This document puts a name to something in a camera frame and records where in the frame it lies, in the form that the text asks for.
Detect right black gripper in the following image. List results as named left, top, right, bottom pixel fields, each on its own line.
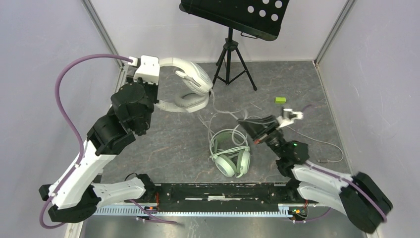
left=237, top=115, right=286, bottom=159

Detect green headphone cable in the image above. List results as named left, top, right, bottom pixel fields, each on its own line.
left=210, top=124, right=345, bottom=164

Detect green headphones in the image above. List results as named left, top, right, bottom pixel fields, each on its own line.
left=209, top=129, right=251, bottom=178

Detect white grey headphones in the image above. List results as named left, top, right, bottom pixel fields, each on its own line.
left=155, top=58, right=213, bottom=113

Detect white headphone cable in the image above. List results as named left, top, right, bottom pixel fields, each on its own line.
left=197, top=88, right=263, bottom=145

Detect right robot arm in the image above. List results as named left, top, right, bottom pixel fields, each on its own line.
left=237, top=109, right=393, bottom=234

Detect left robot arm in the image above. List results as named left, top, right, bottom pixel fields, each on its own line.
left=39, top=81, right=158, bottom=223

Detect green small block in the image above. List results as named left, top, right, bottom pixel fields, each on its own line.
left=275, top=97, right=287, bottom=104

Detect black music stand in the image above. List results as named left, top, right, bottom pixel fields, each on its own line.
left=179, top=0, right=289, bottom=91

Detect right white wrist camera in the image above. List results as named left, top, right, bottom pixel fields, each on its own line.
left=277, top=109, right=304, bottom=128

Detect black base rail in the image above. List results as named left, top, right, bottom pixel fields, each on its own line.
left=135, top=182, right=307, bottom=212

